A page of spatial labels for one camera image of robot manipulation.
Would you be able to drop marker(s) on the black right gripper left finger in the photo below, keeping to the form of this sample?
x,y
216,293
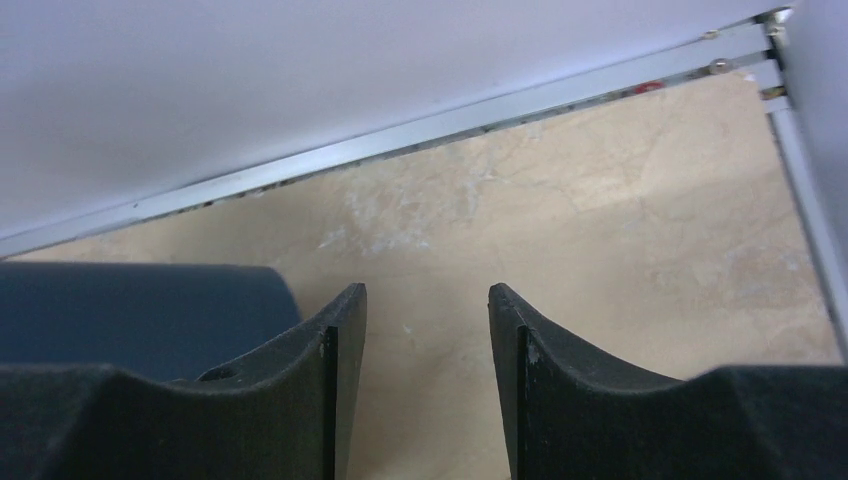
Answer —
x,y
284,410

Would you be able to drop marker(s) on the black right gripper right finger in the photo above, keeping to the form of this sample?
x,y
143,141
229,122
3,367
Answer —
x,y
573,411

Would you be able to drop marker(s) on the dark navy cylindrical bin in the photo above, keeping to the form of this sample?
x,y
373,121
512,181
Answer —
x,y
162,321

